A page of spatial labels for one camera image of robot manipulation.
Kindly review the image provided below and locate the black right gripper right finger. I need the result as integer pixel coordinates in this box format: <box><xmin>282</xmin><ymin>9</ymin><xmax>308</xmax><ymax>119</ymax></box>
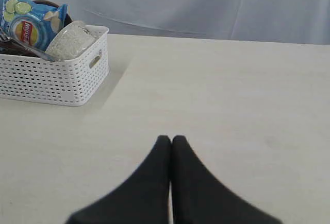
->
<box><xmin>171</xmin><ymin>135</ymin><xmax>271</xmax><ymax>223</ymax></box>

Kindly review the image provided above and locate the blue chips bag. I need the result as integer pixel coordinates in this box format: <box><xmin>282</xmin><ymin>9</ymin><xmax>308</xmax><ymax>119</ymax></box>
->
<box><xmin>1</xmin><ymin>0</ymin><xmax>68</xmax><ymax>51</ymax></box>

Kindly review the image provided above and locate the clear textured glass bowl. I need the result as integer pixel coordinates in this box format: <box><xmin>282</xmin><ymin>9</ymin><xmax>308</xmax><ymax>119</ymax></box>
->
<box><xmin>45</xmin><ymin>21</ymin><xmax>95</xmax><ymax>60</ymax></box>

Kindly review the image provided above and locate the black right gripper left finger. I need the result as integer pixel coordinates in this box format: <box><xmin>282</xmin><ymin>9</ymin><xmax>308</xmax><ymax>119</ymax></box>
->
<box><xmin>67</xmin><ymin>135</ymin><xmax>171</xmax><ymax>223</ymax></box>

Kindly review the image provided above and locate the white perforated plastic basket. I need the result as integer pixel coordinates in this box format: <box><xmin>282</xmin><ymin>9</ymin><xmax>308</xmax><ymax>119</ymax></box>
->
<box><xmin>1</xmin><ymin>25</ymin><xmax>109</xmax><ymax>106</ymax></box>

